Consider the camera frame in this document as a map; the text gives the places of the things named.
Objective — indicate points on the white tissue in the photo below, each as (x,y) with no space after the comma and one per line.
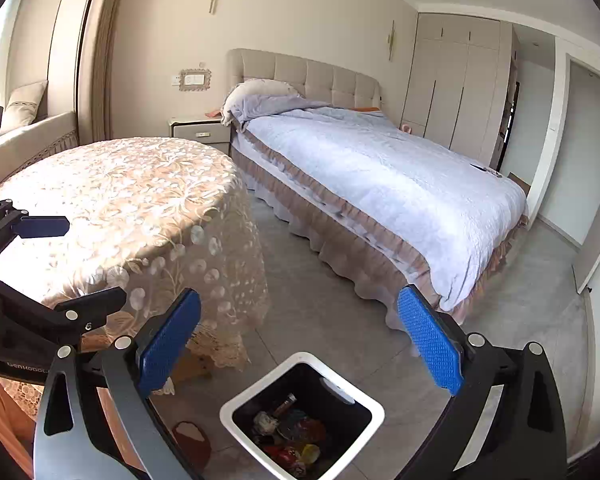
(265,422)

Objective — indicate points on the white trash bin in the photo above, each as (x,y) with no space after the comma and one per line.
(320,390)

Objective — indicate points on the orange item on nightstand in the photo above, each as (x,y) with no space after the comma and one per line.
(215,114)

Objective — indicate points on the beige wardrobe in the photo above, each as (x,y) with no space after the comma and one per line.
(455,85)

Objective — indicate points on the beige padded headboard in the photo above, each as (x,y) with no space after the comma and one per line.
(305,75)

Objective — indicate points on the round table with floral cloth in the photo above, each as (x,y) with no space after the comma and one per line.
(130,200)

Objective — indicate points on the lilac blanket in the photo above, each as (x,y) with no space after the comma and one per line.
(380,175)

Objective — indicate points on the grey bed pillow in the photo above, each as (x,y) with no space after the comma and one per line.
(260,92)

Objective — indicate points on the grey nightstand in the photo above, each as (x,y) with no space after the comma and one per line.
(200,132)

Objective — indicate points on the cardboard box under table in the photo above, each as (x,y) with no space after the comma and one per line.
(192,367)

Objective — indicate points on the small pink item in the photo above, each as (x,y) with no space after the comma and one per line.
(406,127)

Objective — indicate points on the framed wall switch plate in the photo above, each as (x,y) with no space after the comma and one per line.
(196,79)

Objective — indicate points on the white door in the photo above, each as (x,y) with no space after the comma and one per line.
(597,185)

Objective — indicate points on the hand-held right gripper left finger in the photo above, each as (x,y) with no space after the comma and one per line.
(170,345)

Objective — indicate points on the small gold wall lamp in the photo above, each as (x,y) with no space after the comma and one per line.
(391,40)

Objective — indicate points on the dark phone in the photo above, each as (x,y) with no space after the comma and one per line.
(485,169)

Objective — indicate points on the wooden table base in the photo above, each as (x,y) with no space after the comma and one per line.
(10,435)

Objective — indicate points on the beige throw pillow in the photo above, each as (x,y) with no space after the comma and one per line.
(25,105)

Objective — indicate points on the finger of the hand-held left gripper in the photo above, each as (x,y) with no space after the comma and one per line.
(80,312)
(42,226)

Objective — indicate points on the bed with ruffled skirt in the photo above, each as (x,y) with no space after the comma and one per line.
(330,230)

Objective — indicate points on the brown slipper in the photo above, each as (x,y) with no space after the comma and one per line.
(192,440)

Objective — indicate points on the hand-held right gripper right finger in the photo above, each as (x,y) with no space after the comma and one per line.
(430,340)

